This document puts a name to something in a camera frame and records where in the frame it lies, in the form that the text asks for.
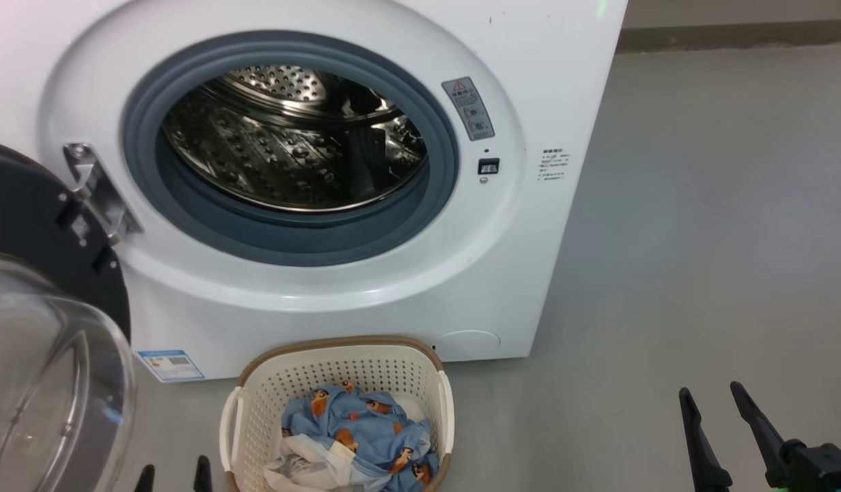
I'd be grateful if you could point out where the cream perforated laundry basket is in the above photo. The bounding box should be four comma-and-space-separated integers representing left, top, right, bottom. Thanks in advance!
219, 336, 456, 492

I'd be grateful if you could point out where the blue cartoon print garment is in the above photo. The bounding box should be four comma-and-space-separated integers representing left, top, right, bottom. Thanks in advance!
281, 381, 440, 492

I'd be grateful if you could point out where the white washing machine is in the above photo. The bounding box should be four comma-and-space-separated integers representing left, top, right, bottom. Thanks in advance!
0, 0, 629, 383

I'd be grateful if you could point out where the grey warning sticker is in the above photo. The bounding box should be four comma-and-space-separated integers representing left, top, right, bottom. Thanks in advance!
441, 77, 495, 142

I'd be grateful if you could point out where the black round glass washer door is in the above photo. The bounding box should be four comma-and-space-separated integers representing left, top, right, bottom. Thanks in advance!
0, 139, 137, 492

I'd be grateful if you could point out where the round white filter cover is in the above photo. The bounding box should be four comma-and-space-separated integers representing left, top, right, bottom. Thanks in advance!
436, 330, 501, 361

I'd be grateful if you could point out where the white grey garment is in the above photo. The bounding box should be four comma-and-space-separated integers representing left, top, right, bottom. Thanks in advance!
263, 434, 394, 492

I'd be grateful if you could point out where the blue energy label sticker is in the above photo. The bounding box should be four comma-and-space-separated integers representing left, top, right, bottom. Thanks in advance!
137, 349, 206, 383

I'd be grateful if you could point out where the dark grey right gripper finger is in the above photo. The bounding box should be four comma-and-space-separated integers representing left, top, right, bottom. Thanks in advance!
730, 381, 807, 488
678, 387, 733, 492

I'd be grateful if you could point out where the small printed text sticker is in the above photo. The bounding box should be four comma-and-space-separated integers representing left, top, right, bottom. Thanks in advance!
538, 147, 571, 182

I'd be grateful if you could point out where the silver metal door hinge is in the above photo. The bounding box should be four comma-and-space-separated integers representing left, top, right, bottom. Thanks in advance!
63, 142, 142, 245

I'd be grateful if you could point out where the grey rubber door gasket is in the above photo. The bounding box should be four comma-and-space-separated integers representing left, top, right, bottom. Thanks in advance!
122, 31, 460, 267

